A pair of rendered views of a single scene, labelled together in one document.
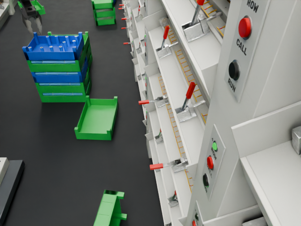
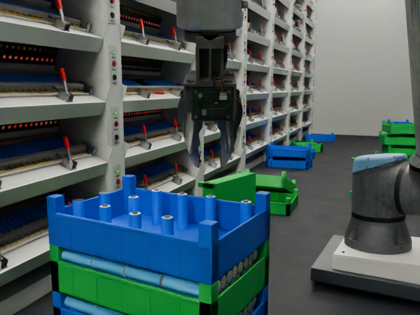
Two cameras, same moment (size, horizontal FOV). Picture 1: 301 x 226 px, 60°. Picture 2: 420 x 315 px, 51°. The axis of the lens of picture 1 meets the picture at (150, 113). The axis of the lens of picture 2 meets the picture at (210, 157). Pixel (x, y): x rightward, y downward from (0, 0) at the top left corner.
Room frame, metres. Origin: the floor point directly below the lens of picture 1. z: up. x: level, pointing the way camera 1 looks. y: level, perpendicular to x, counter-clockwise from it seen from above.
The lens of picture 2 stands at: (1.98, 0.98, 0.57)
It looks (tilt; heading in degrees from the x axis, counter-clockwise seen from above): 9 degrees down; 210
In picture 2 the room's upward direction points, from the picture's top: straight up
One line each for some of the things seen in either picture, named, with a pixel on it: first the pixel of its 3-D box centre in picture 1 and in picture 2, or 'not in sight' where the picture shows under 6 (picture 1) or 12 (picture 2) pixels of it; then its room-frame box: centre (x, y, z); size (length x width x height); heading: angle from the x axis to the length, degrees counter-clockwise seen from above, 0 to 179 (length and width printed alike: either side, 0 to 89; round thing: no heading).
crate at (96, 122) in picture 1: (98, 116); not in sight; (1.14, 0.32, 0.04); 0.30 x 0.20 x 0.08; 178
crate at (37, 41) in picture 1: (55, 45); (160, 217); (1.42, 0.57, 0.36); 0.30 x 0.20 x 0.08; 90
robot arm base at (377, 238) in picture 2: not in sight; (377, 227); (0.64, 0.79, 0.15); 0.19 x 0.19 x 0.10
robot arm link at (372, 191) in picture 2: not in sight; (381, 182); (0.64, 0.80, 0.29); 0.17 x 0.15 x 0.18; 73
